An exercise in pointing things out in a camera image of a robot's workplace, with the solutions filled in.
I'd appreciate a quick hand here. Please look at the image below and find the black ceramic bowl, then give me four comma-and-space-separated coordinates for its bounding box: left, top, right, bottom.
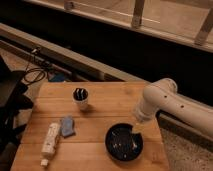
105, 123, 143, 162

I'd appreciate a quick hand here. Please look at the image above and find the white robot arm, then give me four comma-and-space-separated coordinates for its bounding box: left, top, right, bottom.
134, 78, 213, 139

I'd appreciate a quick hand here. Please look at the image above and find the white cup with dark interior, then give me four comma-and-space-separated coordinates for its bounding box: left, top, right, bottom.
73, 88, 89, 111

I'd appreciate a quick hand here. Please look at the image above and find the blue folded cloth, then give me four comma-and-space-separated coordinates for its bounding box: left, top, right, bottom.
61, 116, 75, 138

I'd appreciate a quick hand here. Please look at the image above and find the white tube bottle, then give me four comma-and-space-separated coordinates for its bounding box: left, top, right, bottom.
41, 123, 60, 167

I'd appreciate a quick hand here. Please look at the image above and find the blue box on floor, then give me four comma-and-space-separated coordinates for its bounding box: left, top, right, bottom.
50, 73, 66, 82

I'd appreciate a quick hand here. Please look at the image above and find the black office chair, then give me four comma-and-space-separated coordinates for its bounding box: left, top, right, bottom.
0, 55, 33, 171

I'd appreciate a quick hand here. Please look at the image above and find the wooden railing frame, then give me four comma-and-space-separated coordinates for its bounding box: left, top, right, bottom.
25, 0, 213, 53

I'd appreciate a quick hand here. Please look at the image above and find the black coiled cable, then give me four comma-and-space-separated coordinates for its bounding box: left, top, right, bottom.
22, 46, 54, 86

